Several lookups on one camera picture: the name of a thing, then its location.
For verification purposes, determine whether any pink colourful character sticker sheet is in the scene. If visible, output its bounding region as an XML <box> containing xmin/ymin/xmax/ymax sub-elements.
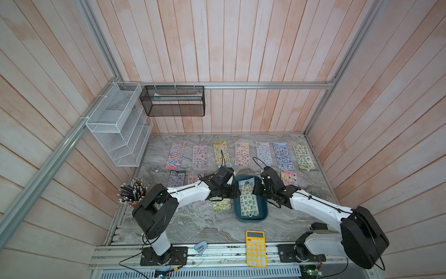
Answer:
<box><xmin>281</xmin><ymin>170</ymin><xmax>298</xmax><ymax>187</ymax></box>

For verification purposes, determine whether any yellow green animal sticker sheet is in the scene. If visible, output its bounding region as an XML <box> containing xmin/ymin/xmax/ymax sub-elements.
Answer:
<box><xmin>213</xmin><ymin>199</ymin><xmax>231</xmax><ymax>211</ymax></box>

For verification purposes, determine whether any pale green animal sticker sheet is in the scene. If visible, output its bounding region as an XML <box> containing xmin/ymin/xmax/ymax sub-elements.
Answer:
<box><xmin>239</xmin><ymin>177</ymin><xmax>259</xmax><ymax>217</ymax></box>

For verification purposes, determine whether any blue penguin sticker sheet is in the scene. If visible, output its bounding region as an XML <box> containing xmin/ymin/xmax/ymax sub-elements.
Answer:
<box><xmin>273</xmin><ymin>143</ymin><xmax>295</xmax><ymax>170</ymax></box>

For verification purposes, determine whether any translucent bubble sticker sheet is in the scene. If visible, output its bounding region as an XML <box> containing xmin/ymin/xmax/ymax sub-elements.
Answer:
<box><xmin>256</xmin><ymin>142</ymin><xmax>273</xmax><ymax>166</ymax></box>

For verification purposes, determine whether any cat sticker sheet pink blue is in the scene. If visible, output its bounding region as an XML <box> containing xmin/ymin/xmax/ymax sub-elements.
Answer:
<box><xmin>165</xmin><ymin>143</ymin><xmax>185</xmax><ymax>170</ymax></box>

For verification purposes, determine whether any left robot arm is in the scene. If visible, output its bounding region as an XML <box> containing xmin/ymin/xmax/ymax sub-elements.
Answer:
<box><xmin>132</xmin><ymin>166</ymin><xmax>240</xmax><ymax>258</ymax></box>

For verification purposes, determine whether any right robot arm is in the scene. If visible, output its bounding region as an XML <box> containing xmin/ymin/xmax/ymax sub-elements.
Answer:
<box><xmin>253</xmin><ymin>166</ymin><xmax>390</xmax><ymax>269</ymax></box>

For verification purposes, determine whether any bottom sticker sheet in tray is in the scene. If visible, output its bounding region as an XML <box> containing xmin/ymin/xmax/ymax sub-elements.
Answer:
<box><xmin>235</xmin><ymin>143</ymin><xmax>250</xmax><ymax>167</ymax></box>

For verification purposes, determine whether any yellow calculator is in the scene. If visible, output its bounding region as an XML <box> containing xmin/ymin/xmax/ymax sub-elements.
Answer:
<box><xmin>246</xmin><ymin>230</ymin><xmax>267</xmax><ymax>268</ymax></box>

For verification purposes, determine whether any blue stapler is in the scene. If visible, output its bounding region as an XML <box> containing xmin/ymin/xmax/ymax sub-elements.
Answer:
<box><xmin>194</xmin><ymin>241</ymin><xmax>208</xmax><ymax>256</ymax></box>

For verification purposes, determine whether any green circuit board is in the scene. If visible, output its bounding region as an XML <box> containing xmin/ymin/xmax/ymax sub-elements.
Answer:
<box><xmin>300</xmin><ymin>265</ymin><xmax>322</xmax><ymax>279</ymax></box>

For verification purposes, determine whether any pencil holder with pencils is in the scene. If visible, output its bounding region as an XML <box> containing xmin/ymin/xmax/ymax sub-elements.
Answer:
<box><xmin>118</xmin><ymin>178</ymin><xmax>148</xmax><ymax>208</ymax></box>

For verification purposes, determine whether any black mesh basket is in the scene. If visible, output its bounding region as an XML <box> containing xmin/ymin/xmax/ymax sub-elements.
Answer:
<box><xmin>139</xmin><ymin>85</ymin><xmax>206</xmax><ymax>117</ymax></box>

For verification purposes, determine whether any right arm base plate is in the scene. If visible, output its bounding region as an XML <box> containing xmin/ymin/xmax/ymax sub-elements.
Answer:
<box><xmin>277</xmin><ymin>244</ymin><xmax>326</xmax><ymax>263</ymax></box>

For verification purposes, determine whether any white vented cable duct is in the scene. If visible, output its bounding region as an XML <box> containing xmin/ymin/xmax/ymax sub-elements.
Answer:
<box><xmin>97</xmin><ymin>266</ymin><xmax>302</xmax><ymax>279</ymax></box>

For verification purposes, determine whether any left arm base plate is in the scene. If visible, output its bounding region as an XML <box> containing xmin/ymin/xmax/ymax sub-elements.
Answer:
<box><xmin>140</xmin><ymin>246</ymin><xmax>188</xmax><ymax>266</ymax></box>

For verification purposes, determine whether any white wire mesh shelf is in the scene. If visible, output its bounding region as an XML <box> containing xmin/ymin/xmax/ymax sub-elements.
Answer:
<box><xmin>86</xmin><ymin>82</ymin><xmax>153</xmax><ymax>167</ymax></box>

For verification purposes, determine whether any aluminium front rail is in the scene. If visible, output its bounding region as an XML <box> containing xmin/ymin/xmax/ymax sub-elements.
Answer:
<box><xmin>88</xmin><ymin>240</ymin><xmax>377</xmax><ymax>270</ymax></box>

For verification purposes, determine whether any aluminium wall rail back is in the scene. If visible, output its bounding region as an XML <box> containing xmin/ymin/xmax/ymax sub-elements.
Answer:
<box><xmin>139</xmin><ymin>81</ymin><xmax>334</xmax><ymax>90</ymax></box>

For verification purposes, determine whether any aluminium wall rail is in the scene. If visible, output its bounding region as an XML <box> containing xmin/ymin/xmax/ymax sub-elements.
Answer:
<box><xmin>1</xmin><ymin>77</ymin><xmax>121</xmax><ymax>249</ymax></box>
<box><xmin>139</xmin><ymin>81</ymin><xmax>334</xmax><ymax>90</ymax></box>

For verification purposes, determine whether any aluminium wall rail left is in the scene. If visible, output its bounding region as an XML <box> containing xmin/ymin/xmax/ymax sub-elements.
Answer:
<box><xmin>1</xmin><ymin>77</ymin><xmax>121</xmax><ymax>249</ymax></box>

